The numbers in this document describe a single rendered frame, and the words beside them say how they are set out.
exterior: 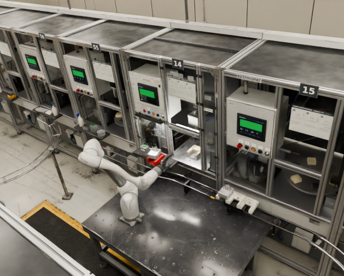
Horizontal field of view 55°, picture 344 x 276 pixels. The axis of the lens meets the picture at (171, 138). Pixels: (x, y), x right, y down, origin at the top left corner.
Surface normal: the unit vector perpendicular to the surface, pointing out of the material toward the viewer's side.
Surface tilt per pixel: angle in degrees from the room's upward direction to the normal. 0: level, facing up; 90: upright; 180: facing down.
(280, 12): 90
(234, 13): 90
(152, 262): 0
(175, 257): 0
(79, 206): 0
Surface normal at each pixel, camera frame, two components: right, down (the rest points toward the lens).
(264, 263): -0.09, -0.82
